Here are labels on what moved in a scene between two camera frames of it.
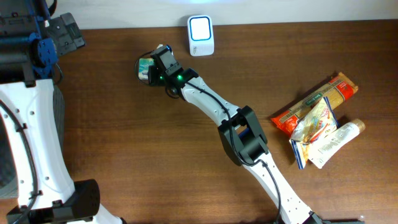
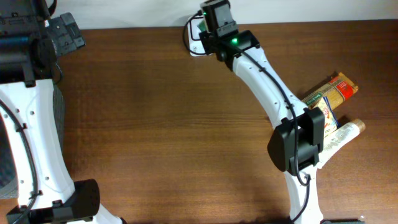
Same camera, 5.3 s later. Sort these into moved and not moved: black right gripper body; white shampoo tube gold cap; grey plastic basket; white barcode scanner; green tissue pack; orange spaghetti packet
Moved: green tissue pack; black right gripper body
Not moved: grey plastic basket; white barcode scanner; white shampoo tube gold cap; orange spaghetti packet
